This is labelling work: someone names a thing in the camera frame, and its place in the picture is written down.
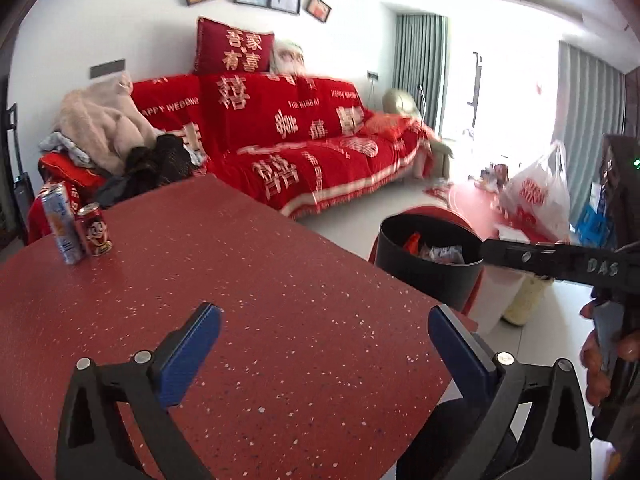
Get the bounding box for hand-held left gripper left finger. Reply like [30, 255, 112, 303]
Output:
[55, 302, 223, 480]

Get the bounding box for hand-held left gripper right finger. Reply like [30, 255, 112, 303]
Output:
[427, 304, 593, 480]

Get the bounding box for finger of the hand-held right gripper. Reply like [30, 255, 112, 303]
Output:
[480, 239, 623, 286]

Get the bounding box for black trash bin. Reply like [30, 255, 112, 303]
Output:
[374, 213, 485, 313]

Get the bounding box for person's right hand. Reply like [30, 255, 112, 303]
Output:
[580, 304, 640, 407]

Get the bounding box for white paper napkin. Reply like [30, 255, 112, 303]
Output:
[497, 227, 538, 243]

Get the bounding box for cream patterned cylinder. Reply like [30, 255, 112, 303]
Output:
[502, 275, 553, 326]

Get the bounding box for white red printed plastic bag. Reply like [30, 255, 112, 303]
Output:
[500, 141, 571, 241]

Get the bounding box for red round side table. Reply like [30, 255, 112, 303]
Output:
[447, 180, 576, 322]

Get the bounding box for grey green curtain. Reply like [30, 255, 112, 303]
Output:
[395, 14, 448, 133]
[556, 40, 626, 226]

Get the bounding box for short red can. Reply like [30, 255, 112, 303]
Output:
[75, 202, 113, 257]

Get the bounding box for tall blue white can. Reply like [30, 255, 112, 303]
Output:
[41, 182, 83, 266]

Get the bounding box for small red embroidered cushion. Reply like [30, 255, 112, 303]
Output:
[362, 114, 416, 138]

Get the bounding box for beige armchair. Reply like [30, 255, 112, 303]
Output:
[382, 87, 453, 178]

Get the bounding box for red folded cloth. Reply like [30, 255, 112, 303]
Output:
[39, 152, 108, 191]

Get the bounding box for red printed sofa cover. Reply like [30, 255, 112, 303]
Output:
[27, 72, 441, 243]

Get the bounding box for upright vacuum cleaner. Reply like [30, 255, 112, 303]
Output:
[5, 104, 36, 246]

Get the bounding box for grey crumpled clothes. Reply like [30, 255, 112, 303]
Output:
[40, 132, 96, 168]

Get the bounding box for beige fluffy coat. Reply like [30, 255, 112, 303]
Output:
[55, 72, 163, 173]

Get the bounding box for large red cushion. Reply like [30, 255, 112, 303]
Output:
[194, 16, 276, 76]

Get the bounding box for white printed pillow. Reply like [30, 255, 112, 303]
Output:
[270, 40, 306, 76]

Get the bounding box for grey wall panel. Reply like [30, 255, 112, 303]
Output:
[90, 60, 125, 79]

